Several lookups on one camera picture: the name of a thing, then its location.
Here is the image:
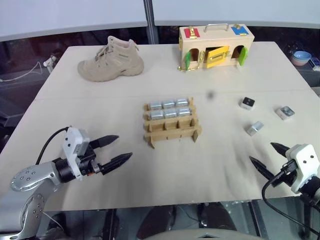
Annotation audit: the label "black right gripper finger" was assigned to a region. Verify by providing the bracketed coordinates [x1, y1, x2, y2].
[270, 141, 291, 159]
[248, 155, 276, 182]

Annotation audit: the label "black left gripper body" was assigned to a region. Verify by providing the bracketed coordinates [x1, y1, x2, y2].
[77, 146, 103, 176]

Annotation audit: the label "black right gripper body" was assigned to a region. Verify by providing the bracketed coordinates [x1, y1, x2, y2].
[271, 159, 300, 188]

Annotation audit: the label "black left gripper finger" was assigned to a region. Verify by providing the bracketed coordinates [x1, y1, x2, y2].
[100, 151, 134, 176]
[89, 134, 120, 149]

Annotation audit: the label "wooden slotted rack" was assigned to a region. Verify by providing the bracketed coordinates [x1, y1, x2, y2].
[142, 96, 203, 150]

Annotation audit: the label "wooden lock activity box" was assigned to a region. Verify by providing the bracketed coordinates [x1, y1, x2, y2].
[177, 23, 256, 73]

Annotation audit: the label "dark table leg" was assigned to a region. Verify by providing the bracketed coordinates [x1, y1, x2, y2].
[101, 208, 118, 240]
[248, 199, 264, 237]

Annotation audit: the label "beige suede hiking boot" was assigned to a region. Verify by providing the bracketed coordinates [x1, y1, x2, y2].
[76, 35, 145, 83]

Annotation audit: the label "grey robot torso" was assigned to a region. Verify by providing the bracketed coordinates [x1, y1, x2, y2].
[149, 226, 254, 240]

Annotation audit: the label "stacked blue and pink bowls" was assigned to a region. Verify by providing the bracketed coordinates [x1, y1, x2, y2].
[291, 50, 313, 67]

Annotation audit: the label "white power adapter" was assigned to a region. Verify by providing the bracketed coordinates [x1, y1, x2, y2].
[43, 54, 58, 68]

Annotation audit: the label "grey metal pole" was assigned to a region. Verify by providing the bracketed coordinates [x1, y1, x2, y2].
[143, 0, 156, 45]

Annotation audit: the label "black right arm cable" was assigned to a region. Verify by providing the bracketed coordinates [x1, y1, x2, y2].
[261, 159, 320, 237]

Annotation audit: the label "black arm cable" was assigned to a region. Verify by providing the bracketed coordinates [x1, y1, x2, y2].
[35, 126, 70, 166]
[261, 159, 320, 237]

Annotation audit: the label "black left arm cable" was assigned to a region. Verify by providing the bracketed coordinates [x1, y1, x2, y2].
[35, 126, 70, 166]

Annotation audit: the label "white cube with dark face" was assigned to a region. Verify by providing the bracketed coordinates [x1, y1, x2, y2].
[240, 96, 256, 110]

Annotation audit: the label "white power cable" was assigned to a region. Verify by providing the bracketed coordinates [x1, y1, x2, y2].
[0, 60, 51, 84]

